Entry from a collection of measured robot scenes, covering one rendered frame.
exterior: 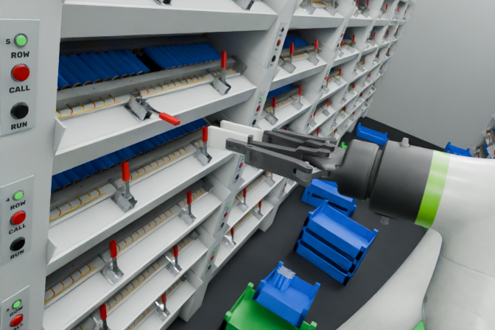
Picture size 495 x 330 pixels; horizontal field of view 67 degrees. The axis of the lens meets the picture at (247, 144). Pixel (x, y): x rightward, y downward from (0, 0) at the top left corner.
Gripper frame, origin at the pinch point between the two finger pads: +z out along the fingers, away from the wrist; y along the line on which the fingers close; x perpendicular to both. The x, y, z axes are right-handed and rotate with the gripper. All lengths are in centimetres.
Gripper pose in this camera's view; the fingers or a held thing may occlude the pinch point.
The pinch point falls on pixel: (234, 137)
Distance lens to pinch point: 55.9
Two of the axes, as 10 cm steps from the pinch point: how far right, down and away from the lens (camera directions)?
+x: 0.9, -9.3, -3.5
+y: 4.5, -2.8, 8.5
